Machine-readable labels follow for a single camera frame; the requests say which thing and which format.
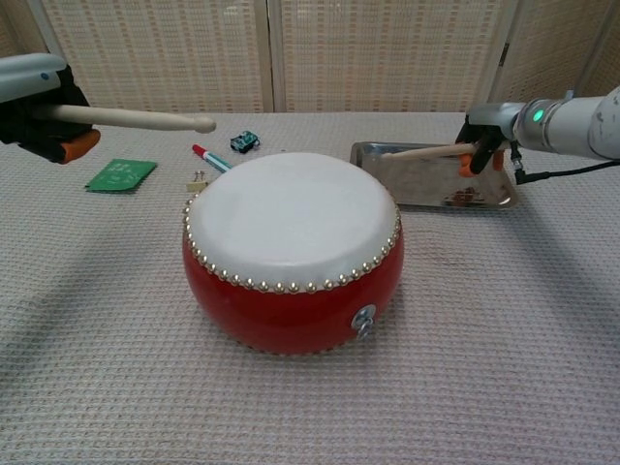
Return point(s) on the small green circuit module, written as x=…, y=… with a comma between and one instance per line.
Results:
x=243, y=142

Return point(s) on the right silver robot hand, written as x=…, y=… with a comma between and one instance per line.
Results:
x=494, y=115

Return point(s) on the marker pen with red cap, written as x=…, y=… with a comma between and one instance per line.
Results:
x=208, y=155

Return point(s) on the beige waffle-weave tablecloth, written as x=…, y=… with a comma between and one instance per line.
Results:
x=97, y=387

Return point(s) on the red drum with white skin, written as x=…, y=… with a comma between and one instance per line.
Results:
x=290, y=218

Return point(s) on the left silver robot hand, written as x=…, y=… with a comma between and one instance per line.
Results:
x=24, y=77

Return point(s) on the woven folding screen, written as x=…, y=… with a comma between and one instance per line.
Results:
x=169, y=53

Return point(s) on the wooden drumstick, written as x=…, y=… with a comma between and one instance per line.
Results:
x=135, y=117
x=426, y=152

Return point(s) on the green foil packet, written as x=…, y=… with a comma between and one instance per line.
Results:
x=118, y=175

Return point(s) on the stainless steel tray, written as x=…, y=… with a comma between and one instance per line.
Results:
x=426, y=184

